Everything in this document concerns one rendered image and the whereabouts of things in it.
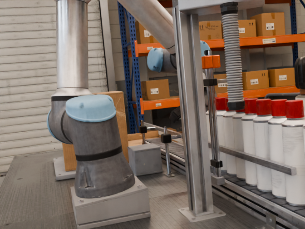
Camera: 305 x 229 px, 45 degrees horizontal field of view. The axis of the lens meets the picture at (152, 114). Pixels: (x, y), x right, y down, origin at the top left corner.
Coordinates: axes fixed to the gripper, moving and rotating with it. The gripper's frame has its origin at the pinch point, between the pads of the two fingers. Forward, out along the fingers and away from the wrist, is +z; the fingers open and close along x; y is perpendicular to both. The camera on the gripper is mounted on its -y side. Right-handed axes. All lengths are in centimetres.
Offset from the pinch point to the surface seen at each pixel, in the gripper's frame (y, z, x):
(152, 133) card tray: 10, -41, 87
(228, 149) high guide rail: -3.8, 7.5, -18.3
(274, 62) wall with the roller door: 317, -236, 343
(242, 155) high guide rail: -3.8, 11.1, -23.8
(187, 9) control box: -16.1, -15.6, -43.7
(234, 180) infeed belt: -2.8, 14.6, -14.4
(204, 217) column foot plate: -15.0, 22.3, -18.4
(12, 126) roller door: -89, -186, 362
